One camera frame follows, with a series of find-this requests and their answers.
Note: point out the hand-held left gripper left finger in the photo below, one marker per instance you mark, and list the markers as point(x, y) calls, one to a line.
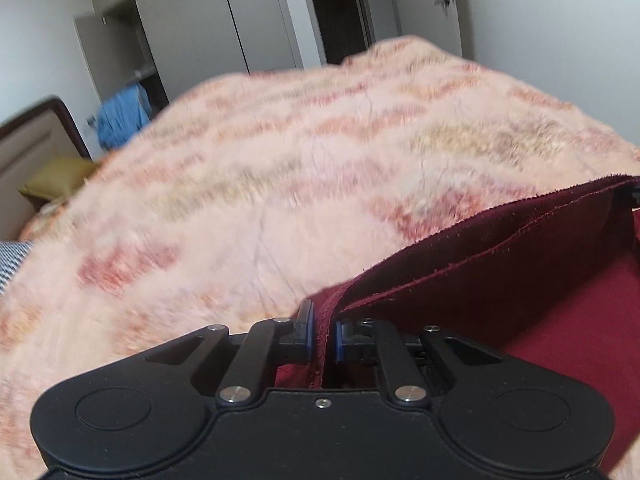
point(307, 332)

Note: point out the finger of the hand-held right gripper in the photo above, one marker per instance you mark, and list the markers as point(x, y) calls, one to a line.
point(631, 197)

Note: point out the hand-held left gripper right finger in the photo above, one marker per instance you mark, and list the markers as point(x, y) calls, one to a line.
point(340, 342)

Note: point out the dark red long-sleeve shirt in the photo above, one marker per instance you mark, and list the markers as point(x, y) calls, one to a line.
point(550, 300)

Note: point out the floral pink quilt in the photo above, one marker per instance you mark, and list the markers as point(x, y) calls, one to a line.
point(275, 185)

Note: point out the white door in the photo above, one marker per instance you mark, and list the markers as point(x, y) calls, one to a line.
point(430, 15)

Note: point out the blue garment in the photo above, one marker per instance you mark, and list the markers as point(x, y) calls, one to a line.
point(120, 115)

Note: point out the olive yellow pillow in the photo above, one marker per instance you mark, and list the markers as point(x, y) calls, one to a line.
point(60, 180)

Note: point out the houndstooth pillow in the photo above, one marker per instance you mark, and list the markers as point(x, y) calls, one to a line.
point(12, 265)

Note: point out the grey wardrobe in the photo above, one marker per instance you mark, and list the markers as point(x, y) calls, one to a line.
point(200, 20)

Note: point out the padded beige headboard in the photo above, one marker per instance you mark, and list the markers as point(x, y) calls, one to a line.
point(30, 145)

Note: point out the wall socket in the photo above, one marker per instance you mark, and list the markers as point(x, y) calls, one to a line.
point(91, 121)

